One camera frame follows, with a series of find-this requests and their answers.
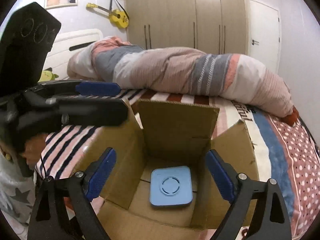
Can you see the blue square device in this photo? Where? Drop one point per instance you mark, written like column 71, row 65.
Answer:
column 171, row 186

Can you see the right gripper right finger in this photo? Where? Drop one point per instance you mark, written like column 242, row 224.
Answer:
column 270, row 218

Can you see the yellow ukulele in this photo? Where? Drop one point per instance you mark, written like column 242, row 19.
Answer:
column 118, row 17

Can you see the star patterned grey fabric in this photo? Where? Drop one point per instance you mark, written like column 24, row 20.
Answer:
column 17, row 192

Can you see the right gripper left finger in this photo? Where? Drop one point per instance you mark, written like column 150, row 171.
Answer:
column 63, row 209

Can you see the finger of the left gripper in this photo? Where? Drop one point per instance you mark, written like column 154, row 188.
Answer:
column 73, row 111
column 45, row 91

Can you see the green plush toy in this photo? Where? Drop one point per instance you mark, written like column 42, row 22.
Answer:
column 48, row 75

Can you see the beige wooden wardrobe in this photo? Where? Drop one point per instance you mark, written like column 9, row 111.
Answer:
column 212, row 26

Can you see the striped rolled duvet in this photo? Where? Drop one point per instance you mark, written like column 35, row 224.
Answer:
column 183, row 70

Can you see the striped fleece blanket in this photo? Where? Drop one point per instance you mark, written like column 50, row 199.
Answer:
column 282, row 152

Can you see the white door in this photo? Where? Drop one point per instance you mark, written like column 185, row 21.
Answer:
column 264, row 41

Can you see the brown cardboard box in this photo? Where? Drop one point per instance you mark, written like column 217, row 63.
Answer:
column 166, row 134

